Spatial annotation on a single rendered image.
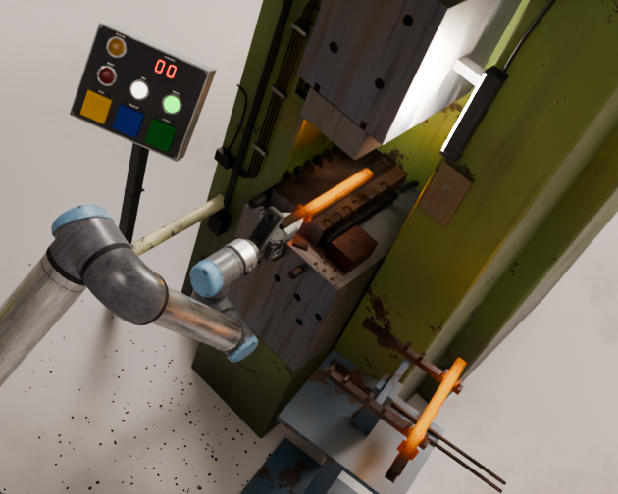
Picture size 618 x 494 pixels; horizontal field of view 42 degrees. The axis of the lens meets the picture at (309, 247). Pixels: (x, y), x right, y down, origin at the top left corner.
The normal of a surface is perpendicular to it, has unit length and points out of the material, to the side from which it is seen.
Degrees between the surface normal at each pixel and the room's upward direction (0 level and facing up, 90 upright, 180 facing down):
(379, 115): 90
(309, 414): 0
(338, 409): 0
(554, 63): 90
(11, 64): 0
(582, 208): 90
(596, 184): 90
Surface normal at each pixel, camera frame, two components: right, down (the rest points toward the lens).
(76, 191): 0.28, -0.63
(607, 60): -0.65, 0.44
